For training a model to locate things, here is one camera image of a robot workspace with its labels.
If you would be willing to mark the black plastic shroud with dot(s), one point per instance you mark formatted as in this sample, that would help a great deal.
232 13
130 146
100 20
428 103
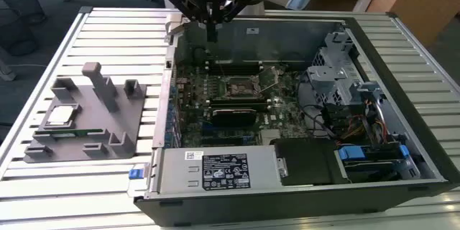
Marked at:
308 162

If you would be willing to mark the grey parts rack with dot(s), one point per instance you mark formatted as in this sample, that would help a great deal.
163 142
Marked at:
90 133

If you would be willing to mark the silver power supply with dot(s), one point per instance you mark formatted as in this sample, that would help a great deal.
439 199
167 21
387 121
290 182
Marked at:
172 170

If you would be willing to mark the silver drive cage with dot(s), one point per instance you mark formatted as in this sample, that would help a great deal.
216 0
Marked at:
323 76

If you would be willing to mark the black RAM stick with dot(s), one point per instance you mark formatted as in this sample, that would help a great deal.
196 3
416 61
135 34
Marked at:
240 107
235 71

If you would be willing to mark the CPU socket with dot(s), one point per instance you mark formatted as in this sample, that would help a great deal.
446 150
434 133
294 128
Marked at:
243 87

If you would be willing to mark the green motherboard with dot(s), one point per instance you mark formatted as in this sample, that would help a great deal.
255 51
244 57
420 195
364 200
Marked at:
287 111

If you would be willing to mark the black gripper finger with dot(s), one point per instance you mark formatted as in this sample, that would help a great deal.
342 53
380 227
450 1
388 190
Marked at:
230 12
182 1

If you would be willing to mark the black open PC case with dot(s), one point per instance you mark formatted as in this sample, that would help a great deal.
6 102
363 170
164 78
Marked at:
251 208

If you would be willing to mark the blue case latch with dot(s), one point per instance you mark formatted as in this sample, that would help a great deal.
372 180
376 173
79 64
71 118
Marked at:
135 174

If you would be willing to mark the blue disk carrier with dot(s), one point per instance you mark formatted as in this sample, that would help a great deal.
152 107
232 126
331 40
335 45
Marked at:
350 154

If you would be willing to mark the green RAM stick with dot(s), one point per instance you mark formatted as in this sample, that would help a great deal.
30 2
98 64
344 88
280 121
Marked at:
68 132

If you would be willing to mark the small silver chipset heatsink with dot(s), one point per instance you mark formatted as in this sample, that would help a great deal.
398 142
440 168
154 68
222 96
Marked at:
270 136

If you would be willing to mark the grey table leg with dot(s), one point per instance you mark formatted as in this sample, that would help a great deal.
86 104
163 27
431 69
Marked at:
7 68

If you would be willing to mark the silver CPU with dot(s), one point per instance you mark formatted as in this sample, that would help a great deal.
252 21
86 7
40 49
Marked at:
62 115

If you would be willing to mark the black graphics card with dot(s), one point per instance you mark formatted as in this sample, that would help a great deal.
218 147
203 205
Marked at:
234 119

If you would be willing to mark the thin metal locking lever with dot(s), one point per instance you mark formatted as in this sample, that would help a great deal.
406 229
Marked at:
223 70

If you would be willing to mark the black disk drive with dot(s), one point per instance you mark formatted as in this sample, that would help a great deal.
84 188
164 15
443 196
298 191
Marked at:
370 172

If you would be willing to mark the blue plastic clip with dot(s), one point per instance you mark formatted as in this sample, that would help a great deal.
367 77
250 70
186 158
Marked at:
404 151

